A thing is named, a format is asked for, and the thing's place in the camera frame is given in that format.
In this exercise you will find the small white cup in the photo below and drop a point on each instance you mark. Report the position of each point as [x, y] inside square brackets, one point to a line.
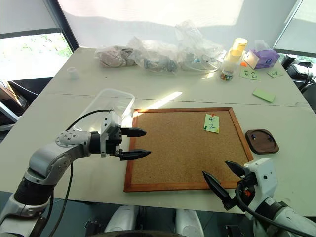
[73, 73]

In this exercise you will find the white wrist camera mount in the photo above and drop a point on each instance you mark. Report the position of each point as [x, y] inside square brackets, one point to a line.
[108, 123]
[264, 172]

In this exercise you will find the plastic bag with dark contents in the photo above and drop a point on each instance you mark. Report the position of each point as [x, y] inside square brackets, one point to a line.
[158, 61]

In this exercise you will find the dark chair with grey bar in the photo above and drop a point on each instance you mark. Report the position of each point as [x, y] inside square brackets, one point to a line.
[17, 91]

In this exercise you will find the clear plastic container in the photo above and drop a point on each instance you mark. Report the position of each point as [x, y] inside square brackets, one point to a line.
[116, 98]

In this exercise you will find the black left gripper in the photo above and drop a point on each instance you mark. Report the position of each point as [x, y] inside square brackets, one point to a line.
[114, 143]

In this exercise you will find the plastic bag with pink contents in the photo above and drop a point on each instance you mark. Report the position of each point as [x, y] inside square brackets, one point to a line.
[111, 56]

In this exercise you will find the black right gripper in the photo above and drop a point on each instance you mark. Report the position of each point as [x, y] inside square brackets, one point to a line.
[249, 181]

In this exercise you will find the wood framed cork board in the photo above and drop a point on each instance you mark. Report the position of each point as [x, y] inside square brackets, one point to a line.
[177, 148]

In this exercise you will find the green note with numbers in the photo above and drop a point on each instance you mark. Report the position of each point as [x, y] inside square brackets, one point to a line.
[211, 123]

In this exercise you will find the clear jar of push pins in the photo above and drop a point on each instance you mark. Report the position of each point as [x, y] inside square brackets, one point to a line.
[227, 72]

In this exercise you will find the purple tissue box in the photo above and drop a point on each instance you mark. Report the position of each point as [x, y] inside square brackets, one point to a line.
[263, 58]

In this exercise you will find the short yellow cup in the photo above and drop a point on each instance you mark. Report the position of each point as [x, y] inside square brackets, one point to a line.
[234, 56]

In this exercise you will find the black office chair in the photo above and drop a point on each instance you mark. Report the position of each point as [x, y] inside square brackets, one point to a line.
[300, 71]

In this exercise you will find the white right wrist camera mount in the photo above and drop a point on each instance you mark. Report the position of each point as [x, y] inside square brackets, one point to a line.
[264, 172]

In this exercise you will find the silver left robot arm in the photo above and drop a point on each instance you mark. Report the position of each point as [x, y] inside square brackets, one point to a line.
[47, 160]

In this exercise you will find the small orange scrap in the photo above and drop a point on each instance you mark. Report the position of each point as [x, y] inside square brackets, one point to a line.
[243, 64]

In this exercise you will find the blank green sticky pad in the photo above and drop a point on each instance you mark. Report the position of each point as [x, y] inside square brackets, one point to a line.
[264, 95]

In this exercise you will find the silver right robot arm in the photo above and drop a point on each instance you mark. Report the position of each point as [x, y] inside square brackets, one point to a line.
[291, 219]

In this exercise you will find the light green printed card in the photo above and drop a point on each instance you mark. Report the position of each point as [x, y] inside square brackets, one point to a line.
[245, 73]
[254, 76]
[274, 73]

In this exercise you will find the tall yellow cup stack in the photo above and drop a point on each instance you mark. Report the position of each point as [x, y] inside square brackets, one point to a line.
[240, 45]

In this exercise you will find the dark wooden tray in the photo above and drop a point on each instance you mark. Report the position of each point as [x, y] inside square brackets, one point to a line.
[261, 146]

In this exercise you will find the white rounded robot shell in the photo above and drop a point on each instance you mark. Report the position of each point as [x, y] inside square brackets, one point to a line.
[188, 223]
[121, 219]

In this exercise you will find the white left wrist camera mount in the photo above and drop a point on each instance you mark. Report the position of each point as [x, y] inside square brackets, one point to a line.
[108, 123]

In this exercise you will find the black window frame post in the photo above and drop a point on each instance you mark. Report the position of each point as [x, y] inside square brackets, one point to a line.
[67, 24]

